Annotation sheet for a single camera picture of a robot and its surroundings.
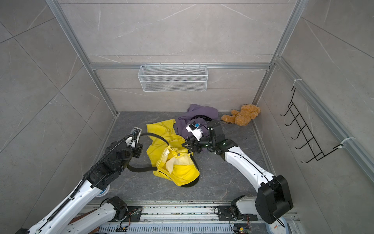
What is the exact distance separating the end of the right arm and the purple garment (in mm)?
331

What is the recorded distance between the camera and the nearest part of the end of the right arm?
589 millimetres

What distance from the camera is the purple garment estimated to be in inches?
42.9
